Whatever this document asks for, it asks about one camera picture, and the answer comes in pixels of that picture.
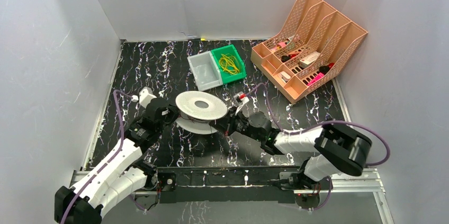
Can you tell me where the pink item in organizer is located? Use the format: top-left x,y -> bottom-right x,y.
307,73 -> 324,86

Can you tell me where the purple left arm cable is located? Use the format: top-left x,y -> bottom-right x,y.
59,89 -> 139,224

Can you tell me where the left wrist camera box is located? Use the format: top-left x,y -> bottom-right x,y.
138,86 -> 157,109

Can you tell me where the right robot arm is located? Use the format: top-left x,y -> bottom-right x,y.
209,107 -> 372,190

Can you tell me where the yellow wires bundle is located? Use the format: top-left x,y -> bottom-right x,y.
218,53 -> 243,75

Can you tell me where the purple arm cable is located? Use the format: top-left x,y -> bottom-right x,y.
244,83 -> 391,167
59,89 -> 139,224

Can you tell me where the black red marker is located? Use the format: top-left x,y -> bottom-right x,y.
318,62 -> 334,75

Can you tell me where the white plastic bin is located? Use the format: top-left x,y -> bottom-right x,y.
187,51 -> 223,91

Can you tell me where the peach plastic desk organizer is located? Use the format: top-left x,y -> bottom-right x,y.
251,0 -> 368,103

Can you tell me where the white plastic cable spool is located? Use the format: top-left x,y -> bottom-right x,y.
175,91 -> 228,135

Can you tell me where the green plastic bin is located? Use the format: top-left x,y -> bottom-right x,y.
211,44 -> 247,84

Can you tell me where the white box in organizer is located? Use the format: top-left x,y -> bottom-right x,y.
299,51 -> 321,69

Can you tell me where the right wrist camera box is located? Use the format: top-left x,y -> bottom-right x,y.
234,92 -> 249,115

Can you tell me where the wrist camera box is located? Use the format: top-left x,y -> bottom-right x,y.
234,92 -> 249,115
138,86 -> 157,109

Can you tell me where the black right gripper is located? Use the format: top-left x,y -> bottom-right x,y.
209,106 -> 263,142

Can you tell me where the white tube in organizer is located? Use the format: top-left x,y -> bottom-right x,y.
278,71 -> 291,83

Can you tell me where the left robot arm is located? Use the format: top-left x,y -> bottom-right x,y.
54,96 -> 179,223

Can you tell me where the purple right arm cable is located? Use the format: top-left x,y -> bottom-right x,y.
244,83 -> 391,167

